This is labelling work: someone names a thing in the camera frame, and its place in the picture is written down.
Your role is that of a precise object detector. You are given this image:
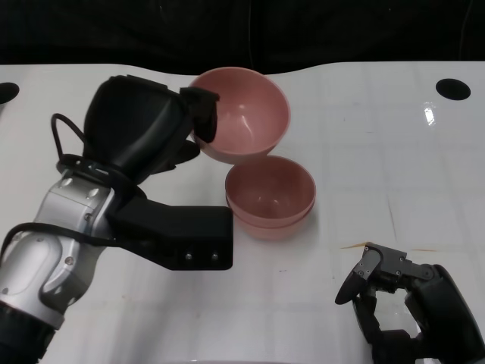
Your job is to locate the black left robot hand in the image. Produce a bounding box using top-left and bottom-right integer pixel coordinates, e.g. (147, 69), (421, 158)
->
(82, 74), (221, 187)

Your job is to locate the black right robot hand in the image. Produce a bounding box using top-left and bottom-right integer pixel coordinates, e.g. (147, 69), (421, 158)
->
(335, 244), (485, 364)

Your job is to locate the pink bowl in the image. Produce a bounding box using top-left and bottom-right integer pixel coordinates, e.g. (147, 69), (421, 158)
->
(226, 196), (316, 241)
(224, 154), (317, 223)
(188, 67), (292, 166)

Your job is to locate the black backdrop cloth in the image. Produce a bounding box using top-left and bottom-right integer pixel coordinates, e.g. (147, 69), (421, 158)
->
(0, 0), (485, 77)

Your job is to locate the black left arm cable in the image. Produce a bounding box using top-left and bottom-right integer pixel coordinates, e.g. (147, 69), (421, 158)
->
(0, 112), (145, 266)

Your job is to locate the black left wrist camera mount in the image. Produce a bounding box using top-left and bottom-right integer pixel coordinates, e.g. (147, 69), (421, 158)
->
(105, 185), (234, 272)

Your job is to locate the thin pale hanging cord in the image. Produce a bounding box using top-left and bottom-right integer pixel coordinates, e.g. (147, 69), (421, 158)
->
(246, 0), (254, 66)

